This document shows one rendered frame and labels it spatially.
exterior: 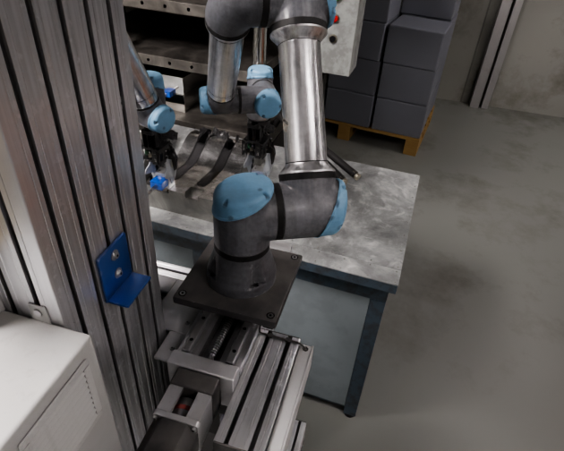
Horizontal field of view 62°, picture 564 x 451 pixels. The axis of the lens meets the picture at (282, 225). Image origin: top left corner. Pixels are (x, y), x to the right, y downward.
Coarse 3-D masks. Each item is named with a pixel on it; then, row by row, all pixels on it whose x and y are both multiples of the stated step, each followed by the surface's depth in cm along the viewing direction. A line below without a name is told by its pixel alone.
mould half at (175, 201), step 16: (192, 144) 177; (208, 144) 176; (224, 144) 176; (240, 144) 176; (208, 160) 173; (240, 160) 171; (256, 160) 184; (192, 176) 164; (224, 176) 166; (160, 192) 158; (176, 192) 155; (208, 192) 156; (160, 208) 162; (176, 208) 159; (192, 208) 157; (208, 208) 155
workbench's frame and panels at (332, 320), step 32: (160, 224) 156; (160, 256) 173; (192, 256) 167; (320, 288) 156; (352, 288) 151; (384, 288) 140; (288, 320) 170; (320, 320) 164; (352, 320) 159; (320, 352) 173; (352, 352) 168; (320, 384) 184; (352, 384) 178; (352, 416) 190
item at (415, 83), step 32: (384, 0) 329; (416, 0) 358; (448, 0) 350; (384, 32) 340; (416, 32) 332; (448, 32) 340; (384, 64) 352; (416, 64) 343; (352, 96) 375; (384, 96) 365; (416, 96) 356; (352, 128) 397; (384, 128) 379; (416, 128) 369
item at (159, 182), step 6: (162, 168) 156; (156, 174) 155; (162, 174) 154; (156, 180) 152; (162, 180) 152; (168, 180) 154; (150, 186) 153; (156, 186) 151; (162, 186) 152; (168, 186) 156; (150, 192) 149
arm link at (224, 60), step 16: (208, 0) 93; (224, 0) 88; (240, 0) 87; (256, 0) 87; (208, 16) 93; (224, 16) 90; (240, 16) 89; (256, 16) 89; (224, 32) 94; (240, 32) 95; (224, 48) 101; (240, 48) 103; (208, 64) 111; (224, 64) 106; (208, 80) 116; (224, 80) 112; (208, 96) 123; (224, 96) 119; (240, 96) 125; (208, 112) 126; (224, 112) 127; (240, 112) 128
